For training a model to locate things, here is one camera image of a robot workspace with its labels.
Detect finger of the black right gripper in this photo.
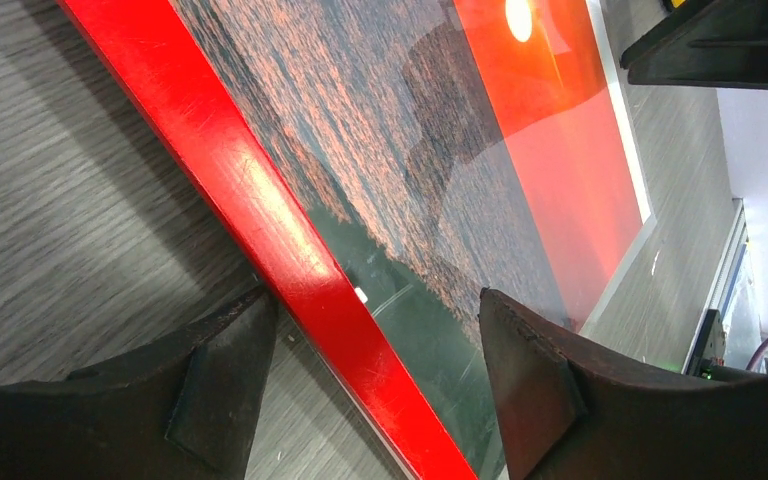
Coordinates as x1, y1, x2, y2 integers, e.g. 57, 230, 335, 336
619, 0, 768, 90

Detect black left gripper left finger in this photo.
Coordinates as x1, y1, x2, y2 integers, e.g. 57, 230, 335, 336
0, 287, 278, 479

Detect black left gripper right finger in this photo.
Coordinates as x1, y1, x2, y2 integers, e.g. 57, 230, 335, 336
478, 288, 768, 479

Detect sunset photo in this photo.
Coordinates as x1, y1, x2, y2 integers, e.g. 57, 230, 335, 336
175, 1, 649, 479

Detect red picture frame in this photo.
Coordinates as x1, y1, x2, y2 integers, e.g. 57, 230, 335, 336
62, 1, 474, 479

